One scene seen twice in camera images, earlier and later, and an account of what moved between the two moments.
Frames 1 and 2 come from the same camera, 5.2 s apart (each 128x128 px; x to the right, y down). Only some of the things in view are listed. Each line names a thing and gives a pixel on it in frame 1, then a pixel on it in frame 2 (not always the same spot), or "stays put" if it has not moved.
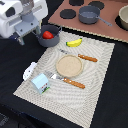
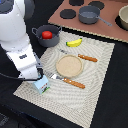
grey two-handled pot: x=55 y=31 stays put
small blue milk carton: x=41 y=83 stays put
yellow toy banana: x=74 y=43 stays put
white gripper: x=20 y=17 to x=26 y=62
